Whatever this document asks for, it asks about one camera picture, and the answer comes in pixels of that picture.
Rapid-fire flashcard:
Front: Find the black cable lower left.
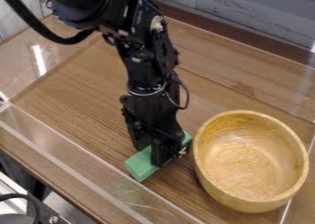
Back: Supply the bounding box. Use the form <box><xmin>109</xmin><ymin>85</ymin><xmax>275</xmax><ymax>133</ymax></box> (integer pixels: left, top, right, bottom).
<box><xmin>0</xmin><ymin>194</ymin><xmax>44</xmax><ymax>224</ymax></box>

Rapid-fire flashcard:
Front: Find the green rectangular block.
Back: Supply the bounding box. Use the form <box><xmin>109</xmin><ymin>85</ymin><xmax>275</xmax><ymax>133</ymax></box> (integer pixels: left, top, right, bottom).
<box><xmin>124</xmin><ymin>131</ymin><xmax>193</xmax><ymax>183</ymax></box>

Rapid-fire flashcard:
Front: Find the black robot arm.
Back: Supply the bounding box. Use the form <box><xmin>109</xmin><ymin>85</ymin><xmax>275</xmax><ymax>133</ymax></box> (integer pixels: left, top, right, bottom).
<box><xmin>49</xmin><ymin>0</ymin><xmax>184</xmax><ymax>167</ymax></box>

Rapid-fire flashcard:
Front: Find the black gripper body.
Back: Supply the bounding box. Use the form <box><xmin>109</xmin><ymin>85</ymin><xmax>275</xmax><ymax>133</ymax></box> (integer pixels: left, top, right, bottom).
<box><xmin>118</xmin><ymin>85</ymin><xmax>183</xmax><ymax>142</ymax></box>

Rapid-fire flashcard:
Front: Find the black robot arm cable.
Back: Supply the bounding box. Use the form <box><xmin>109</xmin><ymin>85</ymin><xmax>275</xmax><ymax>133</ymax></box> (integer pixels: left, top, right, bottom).
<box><xmin>0</xmin><ymin>0</ymin><xmax>97</xmax><ymax>45</ymax></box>

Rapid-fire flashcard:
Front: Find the brown wooden bowl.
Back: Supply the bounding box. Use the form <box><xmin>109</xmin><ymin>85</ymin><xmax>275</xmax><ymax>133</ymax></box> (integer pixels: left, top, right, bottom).
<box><xmin>193</xmin><ymin>110</ymin><xmax>308</xmax><ymax>213</ymax></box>

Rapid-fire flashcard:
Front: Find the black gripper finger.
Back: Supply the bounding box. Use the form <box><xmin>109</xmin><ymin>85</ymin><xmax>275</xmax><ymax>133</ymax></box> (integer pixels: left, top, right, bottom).
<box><xmin>151</xmin><ymin>138</ymin><xmax>184</xmax><ymax>167</ymax></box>
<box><xmin>121</xmin><ymin>108</ymin><xmax>151</xmax><ymax>151</ymax></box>

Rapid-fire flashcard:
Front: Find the black metal table bracket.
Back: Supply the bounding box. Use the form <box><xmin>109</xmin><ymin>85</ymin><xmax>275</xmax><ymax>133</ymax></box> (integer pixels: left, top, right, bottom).
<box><xmin>25</xmin><ymin>201</ymin><xmax>72</xmax><ymax>224</ymax></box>

